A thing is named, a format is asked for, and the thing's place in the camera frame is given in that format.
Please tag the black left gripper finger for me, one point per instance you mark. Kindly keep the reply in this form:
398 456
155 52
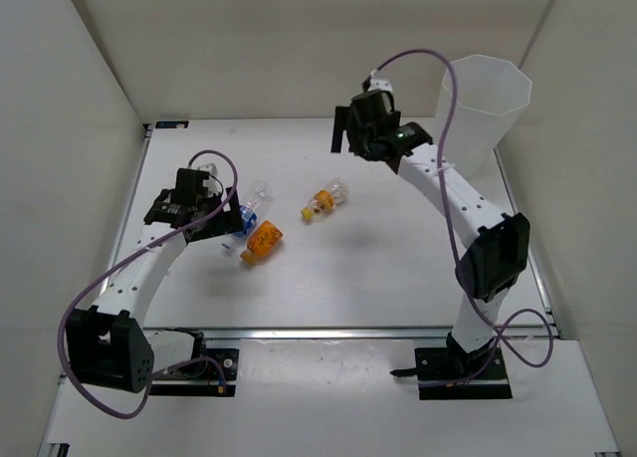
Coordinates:
216 227
231 214

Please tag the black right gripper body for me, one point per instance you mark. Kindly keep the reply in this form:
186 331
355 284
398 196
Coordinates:
363 137

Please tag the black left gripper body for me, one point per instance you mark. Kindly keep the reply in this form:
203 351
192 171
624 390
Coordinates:
209 204

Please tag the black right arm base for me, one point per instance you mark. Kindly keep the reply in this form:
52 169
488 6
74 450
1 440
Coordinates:
449 373

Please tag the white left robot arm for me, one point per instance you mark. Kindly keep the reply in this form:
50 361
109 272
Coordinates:
106 343

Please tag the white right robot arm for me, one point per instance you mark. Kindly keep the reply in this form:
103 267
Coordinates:
496 243

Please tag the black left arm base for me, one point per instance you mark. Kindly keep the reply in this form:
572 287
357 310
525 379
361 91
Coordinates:
188 364

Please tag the white translucent bin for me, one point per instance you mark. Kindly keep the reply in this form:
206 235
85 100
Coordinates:
493 93

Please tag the blue-label clear bottle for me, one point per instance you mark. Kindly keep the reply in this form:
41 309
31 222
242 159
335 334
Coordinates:
253 206

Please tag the orange sea-buckthorn juice bottle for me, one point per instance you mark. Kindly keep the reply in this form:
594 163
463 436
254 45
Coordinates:
261 244

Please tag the small yellow-cap clear bottle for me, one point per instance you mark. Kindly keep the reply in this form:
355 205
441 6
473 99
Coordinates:
325 201

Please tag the dark label sticker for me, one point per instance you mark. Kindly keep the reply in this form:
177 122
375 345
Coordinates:
171 124

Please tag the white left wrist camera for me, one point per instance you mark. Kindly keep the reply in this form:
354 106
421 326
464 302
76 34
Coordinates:
212 175

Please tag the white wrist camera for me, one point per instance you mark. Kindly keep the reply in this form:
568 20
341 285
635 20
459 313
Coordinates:
374 82
212 175

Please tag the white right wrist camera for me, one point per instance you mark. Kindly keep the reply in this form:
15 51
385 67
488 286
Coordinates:
374 82

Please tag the aluminium table edge rail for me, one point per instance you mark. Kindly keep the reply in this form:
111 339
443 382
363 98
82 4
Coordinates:
324 334

